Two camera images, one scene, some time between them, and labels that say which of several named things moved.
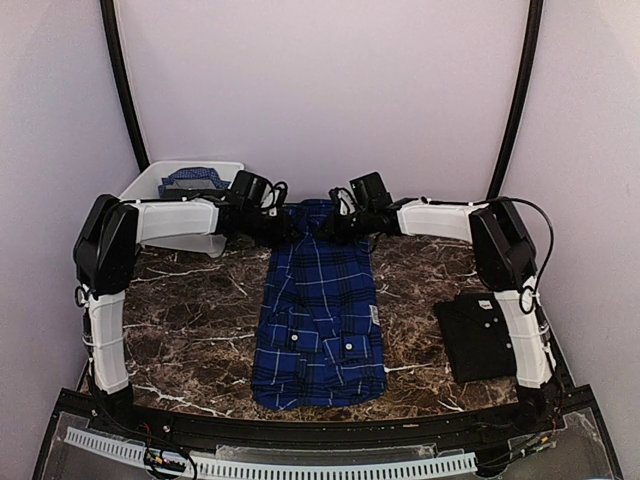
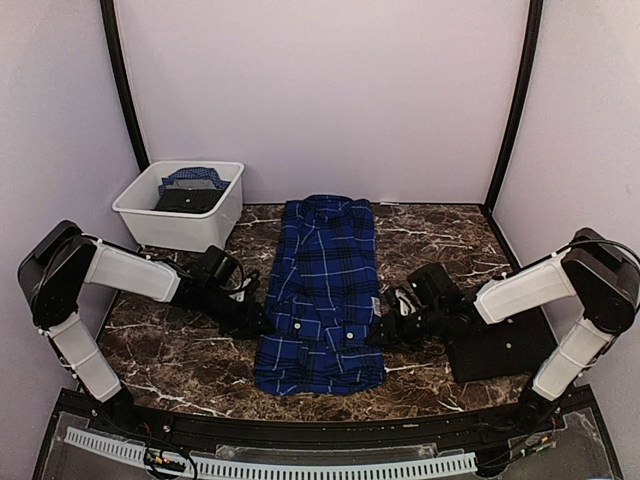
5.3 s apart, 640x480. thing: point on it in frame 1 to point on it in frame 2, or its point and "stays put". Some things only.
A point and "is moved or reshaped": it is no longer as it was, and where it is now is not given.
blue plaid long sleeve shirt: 319,340 is moved or reshaped
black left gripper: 282,233 to 248,322
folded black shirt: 476,337 stays put
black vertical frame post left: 115,52 stays put
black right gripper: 335,226 to 393,333
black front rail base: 546,434 stays put
